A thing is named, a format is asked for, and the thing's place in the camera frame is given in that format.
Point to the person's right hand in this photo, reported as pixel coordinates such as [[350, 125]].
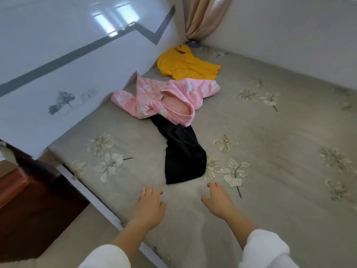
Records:
[[221, 203]]

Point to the person's left hand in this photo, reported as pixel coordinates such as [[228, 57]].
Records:
[[149, 209]]

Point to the person's right thumb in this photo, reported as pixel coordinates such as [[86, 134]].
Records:
[[205, 199]]

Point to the person's left thumb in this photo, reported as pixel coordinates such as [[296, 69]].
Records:
[[162, 205]]

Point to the person's right forearm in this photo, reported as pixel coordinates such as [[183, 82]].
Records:
[[259, 245]]

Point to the person's left forearm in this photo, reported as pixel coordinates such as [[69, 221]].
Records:
[[122, 244]]

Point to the black garment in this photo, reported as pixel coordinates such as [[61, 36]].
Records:
[[181, 156]]

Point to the grey floral mattress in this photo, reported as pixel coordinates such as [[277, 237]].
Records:
[[265, 164]]

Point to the pink floral garment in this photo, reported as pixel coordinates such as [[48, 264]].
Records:
[[145, 97]]

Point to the brown wooden nightstand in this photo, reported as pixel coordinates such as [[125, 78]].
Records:
[[33, 209]]

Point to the yellow t-shirt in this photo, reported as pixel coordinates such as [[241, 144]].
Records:
[[184, 65]]

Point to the small blue object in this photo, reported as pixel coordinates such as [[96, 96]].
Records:
[[194, 44]]

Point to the white glossy headboard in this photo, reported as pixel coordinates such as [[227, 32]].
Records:
[[55, 80]]

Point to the beige curtain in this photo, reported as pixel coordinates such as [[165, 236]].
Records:
[[203, 16]]

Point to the white bed frame rail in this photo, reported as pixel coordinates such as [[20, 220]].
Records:
[[95, 204]]

